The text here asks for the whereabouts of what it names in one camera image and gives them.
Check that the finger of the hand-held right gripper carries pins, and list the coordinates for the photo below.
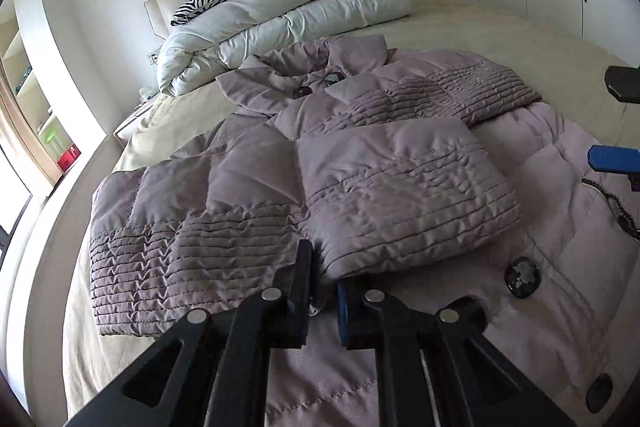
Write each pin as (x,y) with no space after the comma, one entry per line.
(625,83)
(612,157)

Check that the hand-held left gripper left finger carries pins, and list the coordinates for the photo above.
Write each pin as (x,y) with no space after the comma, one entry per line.
(299,302)

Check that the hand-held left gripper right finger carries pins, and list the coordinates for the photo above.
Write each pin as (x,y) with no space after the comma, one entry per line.
(344,312)

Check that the mauve quilted down jacket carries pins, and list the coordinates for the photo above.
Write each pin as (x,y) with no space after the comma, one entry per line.
(400,167)

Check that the bed with beige sheet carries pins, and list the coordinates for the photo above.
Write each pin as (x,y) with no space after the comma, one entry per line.
(500,22)

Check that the white nightstand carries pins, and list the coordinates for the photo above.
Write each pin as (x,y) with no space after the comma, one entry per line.
(131,122)

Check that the teal item on nightstand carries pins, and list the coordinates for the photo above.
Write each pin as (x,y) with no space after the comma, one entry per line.
(146,94)

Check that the red box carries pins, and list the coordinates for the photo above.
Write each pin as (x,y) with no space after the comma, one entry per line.
(68,157)

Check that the white folded duvet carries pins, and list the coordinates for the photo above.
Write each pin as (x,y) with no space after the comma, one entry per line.
(280,17)

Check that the green plastic container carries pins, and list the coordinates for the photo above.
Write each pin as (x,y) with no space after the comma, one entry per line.
(52,138)

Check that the beige curtain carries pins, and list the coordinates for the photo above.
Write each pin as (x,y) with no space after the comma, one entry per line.
(22,132)

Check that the wall socket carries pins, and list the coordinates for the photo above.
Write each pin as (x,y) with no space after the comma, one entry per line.
(153,56)

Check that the white wall shelf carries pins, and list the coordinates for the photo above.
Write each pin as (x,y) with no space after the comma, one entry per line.
(30,97)

